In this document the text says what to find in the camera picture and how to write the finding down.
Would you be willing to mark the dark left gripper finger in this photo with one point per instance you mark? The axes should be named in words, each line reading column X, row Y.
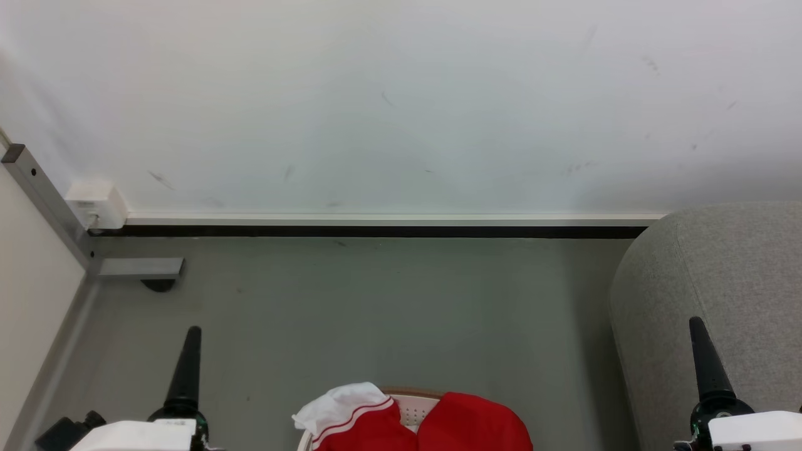
column 187, row 369

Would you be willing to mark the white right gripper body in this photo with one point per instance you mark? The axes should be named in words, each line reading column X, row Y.
column 755, row 433

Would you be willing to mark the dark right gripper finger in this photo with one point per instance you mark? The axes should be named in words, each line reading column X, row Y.
column 709, row 366

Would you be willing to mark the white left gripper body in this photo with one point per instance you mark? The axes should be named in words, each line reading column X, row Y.
column 138, row 436

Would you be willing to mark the red garment with white stripes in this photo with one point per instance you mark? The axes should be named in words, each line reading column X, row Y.
column 357, row 426

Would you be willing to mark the plain red garment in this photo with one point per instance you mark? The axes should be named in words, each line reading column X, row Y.
column 476, row 426

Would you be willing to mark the grey fabric sofa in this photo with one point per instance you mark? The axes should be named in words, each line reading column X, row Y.
column 727, row 269

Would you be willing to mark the grey aluminium foot bar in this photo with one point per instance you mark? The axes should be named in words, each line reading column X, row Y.
column 139, row 268

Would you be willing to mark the white perforated laundry basket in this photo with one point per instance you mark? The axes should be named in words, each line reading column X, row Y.
column 411, row 411

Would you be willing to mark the white and black baseboard strip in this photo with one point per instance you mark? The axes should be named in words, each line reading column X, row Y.
column 376, row 225

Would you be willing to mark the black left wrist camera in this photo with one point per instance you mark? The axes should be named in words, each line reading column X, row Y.
column 66, row 433

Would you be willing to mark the black round frame foot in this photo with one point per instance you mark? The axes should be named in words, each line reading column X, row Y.
column 158, row 285

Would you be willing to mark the white wall socket box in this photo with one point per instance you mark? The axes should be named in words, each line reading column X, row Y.
column 97, row 203

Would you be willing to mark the grey aluminium frame post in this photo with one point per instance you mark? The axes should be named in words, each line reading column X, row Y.
column 44, row 203

